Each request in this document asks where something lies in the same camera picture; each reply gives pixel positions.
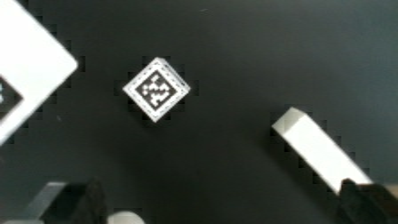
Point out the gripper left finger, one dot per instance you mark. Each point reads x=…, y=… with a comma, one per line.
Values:
x=69, y=203

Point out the white U-shaped obstacle fence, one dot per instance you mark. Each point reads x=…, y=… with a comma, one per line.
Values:
x=319, y=149

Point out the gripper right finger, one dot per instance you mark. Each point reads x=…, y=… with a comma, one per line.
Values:
x=369, y=204

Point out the white tagged cube nut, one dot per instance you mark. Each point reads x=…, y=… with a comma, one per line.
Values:
x=126, y=217
x=158, y=88

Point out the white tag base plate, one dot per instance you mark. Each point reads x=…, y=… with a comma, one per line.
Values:
x=37, y=66

